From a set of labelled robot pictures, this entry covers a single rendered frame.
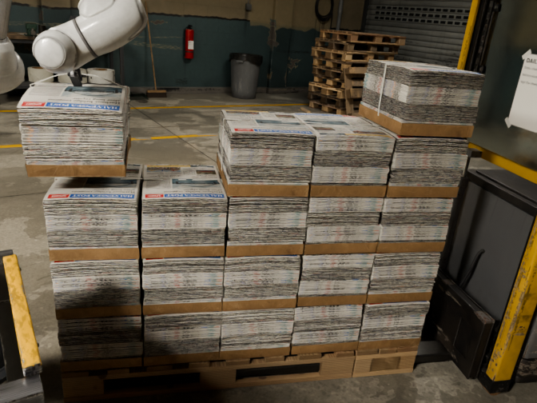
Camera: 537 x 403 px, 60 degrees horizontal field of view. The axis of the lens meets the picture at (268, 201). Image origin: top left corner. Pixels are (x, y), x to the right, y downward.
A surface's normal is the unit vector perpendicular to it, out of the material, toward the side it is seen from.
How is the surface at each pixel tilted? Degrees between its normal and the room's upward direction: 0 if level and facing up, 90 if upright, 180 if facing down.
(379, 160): 90
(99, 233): 90
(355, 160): 90
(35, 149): 101
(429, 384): 0
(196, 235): 90
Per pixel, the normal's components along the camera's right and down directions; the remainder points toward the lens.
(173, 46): 0.52, 0.36
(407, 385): 0.08, -0.93
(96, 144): 0.20, 0.55
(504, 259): -0.97, 0.00
